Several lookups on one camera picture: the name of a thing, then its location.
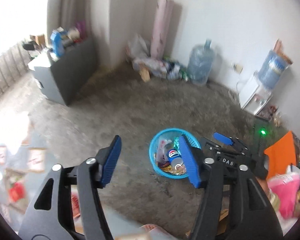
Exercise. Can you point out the blue detergent bottle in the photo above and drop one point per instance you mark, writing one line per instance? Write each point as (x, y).
(57, 45)

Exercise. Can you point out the right hand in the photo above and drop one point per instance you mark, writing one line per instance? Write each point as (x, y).
(264, 185)

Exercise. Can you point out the white water dispenser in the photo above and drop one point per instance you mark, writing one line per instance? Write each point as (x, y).
(254, 96)

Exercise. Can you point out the white wall socket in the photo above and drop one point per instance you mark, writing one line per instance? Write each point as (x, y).
(237, 68)

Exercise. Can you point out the pink rolled mat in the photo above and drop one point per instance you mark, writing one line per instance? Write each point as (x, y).
(160, 28)

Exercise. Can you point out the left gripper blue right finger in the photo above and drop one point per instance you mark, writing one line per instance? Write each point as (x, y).
(192, 160)

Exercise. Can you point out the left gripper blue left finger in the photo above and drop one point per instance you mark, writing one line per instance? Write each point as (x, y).
(109, 160)

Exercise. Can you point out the black tracking camera box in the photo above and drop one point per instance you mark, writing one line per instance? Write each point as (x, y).
(260, 132)

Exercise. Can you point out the white plastic bag by wall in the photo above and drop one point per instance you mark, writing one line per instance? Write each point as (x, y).
(137, 47)

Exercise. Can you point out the blue plastic trash basket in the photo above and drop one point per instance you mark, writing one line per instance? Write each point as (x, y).
(165, 155)

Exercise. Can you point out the pepsi plastic bottle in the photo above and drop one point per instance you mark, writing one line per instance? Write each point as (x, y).
(175, 159)

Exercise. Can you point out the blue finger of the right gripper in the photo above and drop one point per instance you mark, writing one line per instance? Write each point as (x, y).
(223, 139)

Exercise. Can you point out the grey storage cabinet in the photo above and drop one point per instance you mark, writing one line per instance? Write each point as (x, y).
(59, 81)

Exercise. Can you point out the empty water jug on floor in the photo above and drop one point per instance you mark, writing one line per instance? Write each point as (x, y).
(200, 63)

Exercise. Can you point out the purple noodle snack bag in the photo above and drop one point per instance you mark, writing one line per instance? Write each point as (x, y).
(168, 168)

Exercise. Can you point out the orange cardboard box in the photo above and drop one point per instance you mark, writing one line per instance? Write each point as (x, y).
(281, 154)

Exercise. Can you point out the blue water jug on dispenser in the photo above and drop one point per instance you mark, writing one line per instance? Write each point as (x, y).
(271, 70)

